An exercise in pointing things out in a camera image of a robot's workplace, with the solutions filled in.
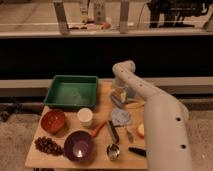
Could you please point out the teal sponge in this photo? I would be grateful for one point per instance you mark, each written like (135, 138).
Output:
(119, 97)

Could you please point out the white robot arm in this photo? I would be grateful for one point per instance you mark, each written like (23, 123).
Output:
(166, 140)

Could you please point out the orange bowl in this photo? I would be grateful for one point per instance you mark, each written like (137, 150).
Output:
(53, 121)

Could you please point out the purple bowl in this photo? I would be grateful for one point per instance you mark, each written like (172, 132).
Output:
(78, 146)

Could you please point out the green plastic tray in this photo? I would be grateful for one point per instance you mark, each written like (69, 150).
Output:
(72, 92)

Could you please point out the crumpled grey-blue cloth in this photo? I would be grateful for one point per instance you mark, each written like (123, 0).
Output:
(120, 117)

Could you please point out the white cup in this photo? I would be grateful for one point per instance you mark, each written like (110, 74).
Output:
(85, 116)

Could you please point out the yellow lemon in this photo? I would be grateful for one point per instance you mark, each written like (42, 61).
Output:
(140, 130)

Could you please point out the metal ladle spoon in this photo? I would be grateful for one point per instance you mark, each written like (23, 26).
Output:
(113, 150)

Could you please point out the brown grape bunch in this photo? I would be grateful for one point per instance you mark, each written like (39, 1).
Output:
(48, 146)

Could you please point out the black machine in background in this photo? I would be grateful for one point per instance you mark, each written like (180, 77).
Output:
(175, 11)

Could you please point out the black handled tool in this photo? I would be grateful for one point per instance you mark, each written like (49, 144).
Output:
(138, 151)

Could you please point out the grey right post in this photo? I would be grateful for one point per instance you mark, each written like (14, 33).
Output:
(124, 12)

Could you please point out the grey post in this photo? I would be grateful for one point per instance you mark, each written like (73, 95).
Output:
(61, 16)
(124, 12)

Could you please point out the grey left post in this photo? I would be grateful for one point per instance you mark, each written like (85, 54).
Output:
(61, 16)

